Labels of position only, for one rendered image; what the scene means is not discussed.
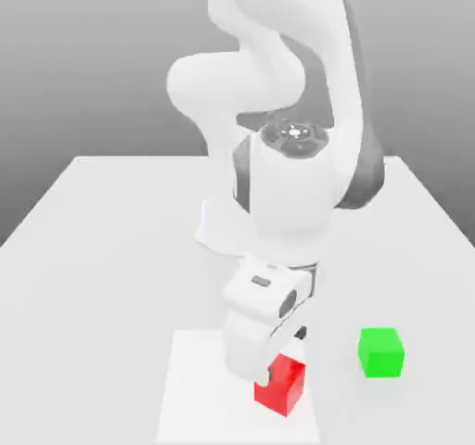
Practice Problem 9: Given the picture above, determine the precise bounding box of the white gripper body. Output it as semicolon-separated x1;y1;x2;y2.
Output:
221;310;280;382

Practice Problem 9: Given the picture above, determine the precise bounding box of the small red cube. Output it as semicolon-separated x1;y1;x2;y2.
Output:
253;353;306;418

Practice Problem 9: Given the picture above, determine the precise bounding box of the small green cube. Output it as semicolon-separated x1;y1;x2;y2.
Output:
357;326;405;379

